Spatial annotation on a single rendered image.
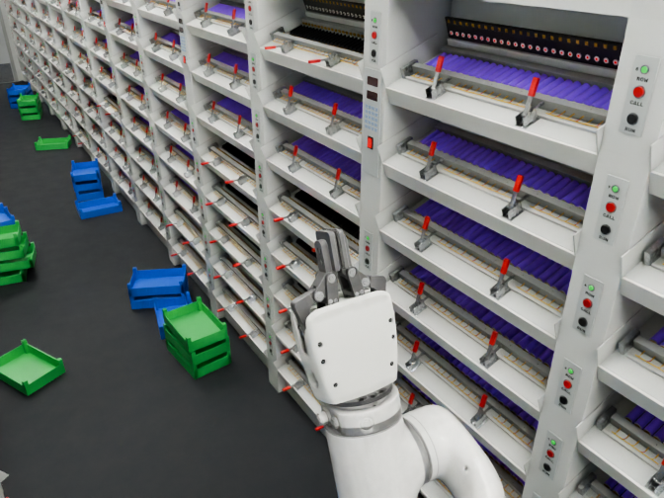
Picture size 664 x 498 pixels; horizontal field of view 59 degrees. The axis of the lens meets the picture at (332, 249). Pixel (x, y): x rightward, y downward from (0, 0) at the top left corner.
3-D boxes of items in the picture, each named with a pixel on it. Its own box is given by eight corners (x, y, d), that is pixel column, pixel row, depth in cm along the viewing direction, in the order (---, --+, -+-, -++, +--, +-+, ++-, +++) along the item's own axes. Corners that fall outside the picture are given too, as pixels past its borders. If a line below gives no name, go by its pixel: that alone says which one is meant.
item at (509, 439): (528, 484, 142) (522, 455, 133) (377, 352, 187) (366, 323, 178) (584, 431, 147) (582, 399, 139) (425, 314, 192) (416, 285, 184)
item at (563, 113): (598, 176, 104) (596, 108, 96) (389, 103, 149) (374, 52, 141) (670, 120, 110) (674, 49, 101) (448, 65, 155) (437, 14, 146)
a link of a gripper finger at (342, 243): (333, 290, 62) (322, 228, 61) (359, 283, 63) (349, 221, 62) (348, 294, 59) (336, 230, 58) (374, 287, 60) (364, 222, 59)
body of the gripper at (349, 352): (301, 404, 63) (282, 305, 62) (380, 373, 68) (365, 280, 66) (333, 428, 57) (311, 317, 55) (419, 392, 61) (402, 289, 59)
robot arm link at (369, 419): (307, 419, 64) (302, 393, 64) (375, 391, 68) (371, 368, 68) (343, 448, 57) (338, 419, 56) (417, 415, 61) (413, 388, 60)
